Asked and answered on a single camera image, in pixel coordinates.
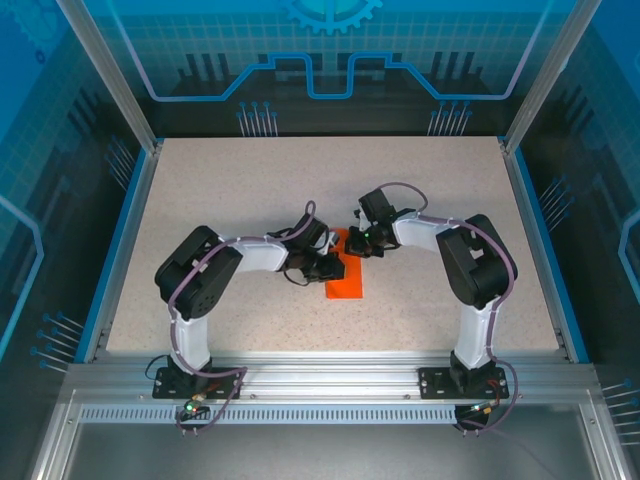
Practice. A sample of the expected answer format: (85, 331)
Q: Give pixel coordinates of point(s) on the orange paper sheet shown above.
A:
(347, 287)

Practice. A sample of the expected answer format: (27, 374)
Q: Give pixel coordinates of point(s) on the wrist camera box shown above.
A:
(357, 214)
(332, 240)

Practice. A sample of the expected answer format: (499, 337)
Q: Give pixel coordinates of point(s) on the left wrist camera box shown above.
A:
(332, 240)

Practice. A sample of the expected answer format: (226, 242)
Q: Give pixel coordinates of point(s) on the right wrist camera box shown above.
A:
(357, 214)

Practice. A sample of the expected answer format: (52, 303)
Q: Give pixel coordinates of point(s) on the aluminium frame post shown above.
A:
(115, 85)
(545, 85)

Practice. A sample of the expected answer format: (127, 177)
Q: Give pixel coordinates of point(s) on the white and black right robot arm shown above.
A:
(420, 232)

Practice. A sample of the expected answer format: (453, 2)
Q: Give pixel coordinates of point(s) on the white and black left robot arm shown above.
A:
(260, 255)

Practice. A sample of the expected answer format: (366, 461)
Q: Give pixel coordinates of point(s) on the aluminium table side rail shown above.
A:
(125, 235)
(535, 235)

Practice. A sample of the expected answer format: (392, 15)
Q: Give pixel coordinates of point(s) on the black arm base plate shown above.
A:
(435, 382)
(165, 387)

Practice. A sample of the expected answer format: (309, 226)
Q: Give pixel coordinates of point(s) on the aluminium mounting rail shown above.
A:
(330, 372)

